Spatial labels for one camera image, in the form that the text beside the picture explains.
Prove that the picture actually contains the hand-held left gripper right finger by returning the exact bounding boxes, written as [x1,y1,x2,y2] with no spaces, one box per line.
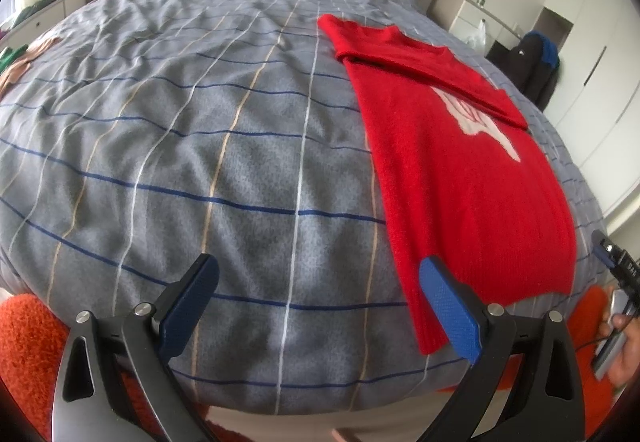
[417,256,586,442]

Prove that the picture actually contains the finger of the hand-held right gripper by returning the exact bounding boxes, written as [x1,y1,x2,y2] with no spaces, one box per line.
[591,229,618,273]

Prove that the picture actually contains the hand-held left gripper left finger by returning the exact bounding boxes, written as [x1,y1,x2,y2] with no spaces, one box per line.
[52,253,221,442]

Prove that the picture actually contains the red sweater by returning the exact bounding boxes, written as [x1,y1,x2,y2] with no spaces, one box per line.
[317,14,578,355]

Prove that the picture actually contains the person's right hand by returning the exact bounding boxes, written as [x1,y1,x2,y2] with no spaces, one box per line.
[598,312,637,388]

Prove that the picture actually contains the white wardrobe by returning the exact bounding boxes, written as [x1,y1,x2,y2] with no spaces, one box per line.
[540,0,640,233]

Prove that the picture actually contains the grey plaid bed blanket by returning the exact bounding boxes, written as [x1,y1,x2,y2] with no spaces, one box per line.
[0,0,608,415]

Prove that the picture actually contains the black and blue backpack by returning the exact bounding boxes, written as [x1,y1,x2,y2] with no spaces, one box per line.
[487,30,561,110]

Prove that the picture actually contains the white plastic bag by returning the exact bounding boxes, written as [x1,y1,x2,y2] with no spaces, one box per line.
[465,20,488,50]

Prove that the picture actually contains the white nightstand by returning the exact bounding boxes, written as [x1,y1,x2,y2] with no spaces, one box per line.
[431,0,523,56]

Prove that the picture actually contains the brown cloth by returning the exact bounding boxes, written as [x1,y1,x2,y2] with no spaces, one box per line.
[0,36,63,93]

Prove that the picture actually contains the bright green cloth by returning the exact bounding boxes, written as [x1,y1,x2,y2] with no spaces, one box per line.
[0,44,28,73]

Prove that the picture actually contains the white desk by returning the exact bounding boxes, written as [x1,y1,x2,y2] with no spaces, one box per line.
[7,0,68,46]

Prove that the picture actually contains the dark green cloth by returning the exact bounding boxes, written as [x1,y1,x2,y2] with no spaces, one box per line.
[12,0,67,26]

